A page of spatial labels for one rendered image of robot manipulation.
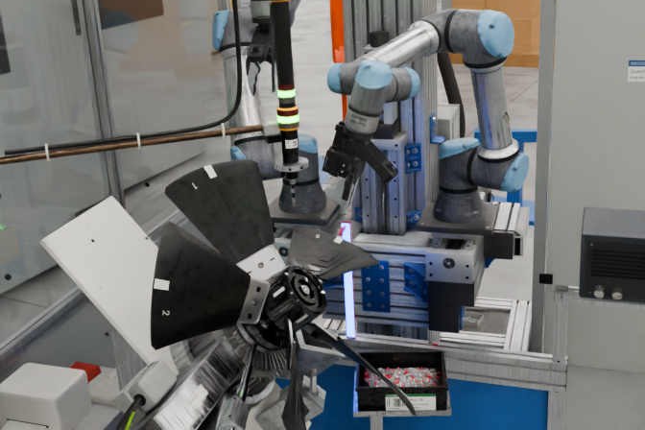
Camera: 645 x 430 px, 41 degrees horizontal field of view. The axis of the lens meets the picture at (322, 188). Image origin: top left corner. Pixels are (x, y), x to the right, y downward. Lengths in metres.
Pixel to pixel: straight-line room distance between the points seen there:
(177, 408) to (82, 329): 0.88
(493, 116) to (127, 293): 1.10
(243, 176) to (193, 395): 0.51
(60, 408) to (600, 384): 2.40
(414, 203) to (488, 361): 0.72
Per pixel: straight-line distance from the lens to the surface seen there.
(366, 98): 1.89
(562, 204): 3.60
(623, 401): 3.72
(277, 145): 1.74
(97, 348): 2.53
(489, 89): 2.33
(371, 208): 2.74
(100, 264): 1.84
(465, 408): 2.35
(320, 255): 1.98
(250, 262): 1.81
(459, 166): 2.51
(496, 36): 2.25
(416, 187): 2.78
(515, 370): 2.25
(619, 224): 2.05
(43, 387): 2.07
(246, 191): 1.87
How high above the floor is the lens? 1.99
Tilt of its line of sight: 19 degrees down
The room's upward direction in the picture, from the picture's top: 3 degrees counter-clockwise
